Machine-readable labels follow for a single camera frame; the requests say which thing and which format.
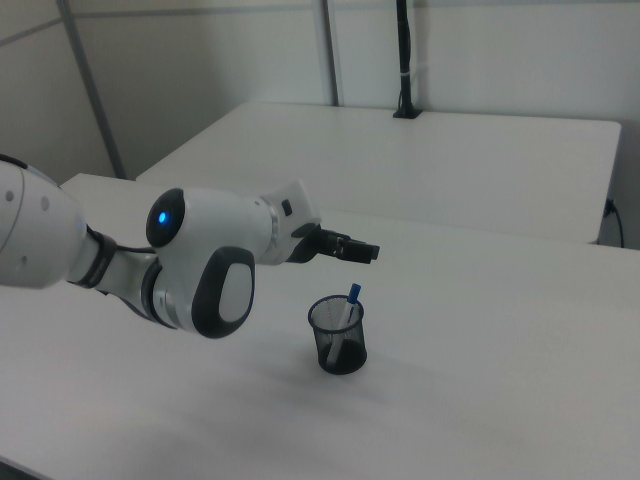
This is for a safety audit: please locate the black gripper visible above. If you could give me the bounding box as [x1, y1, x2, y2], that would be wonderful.
[287, 223, 381, 265]

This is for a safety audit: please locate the white marker with blue cap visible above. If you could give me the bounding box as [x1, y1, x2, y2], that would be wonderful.
[325, 282, 363, 365]

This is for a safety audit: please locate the white adjacent table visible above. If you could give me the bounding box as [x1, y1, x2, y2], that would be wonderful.
[135, 102, 623, 247]

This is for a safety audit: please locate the black mesh pen cup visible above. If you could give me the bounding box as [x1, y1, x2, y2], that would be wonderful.
[306, 294, 369, 376]

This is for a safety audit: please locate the black camera pole with base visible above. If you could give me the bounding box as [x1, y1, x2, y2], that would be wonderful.
[392, 0, 424, 120]

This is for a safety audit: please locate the grey metal partition post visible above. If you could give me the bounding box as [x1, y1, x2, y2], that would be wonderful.
[53, 0, 127, 180]
[318, 0, 347, 107]

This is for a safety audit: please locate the black cable at table edge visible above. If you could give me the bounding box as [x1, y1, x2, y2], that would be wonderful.
[603, 197, 627, 249]

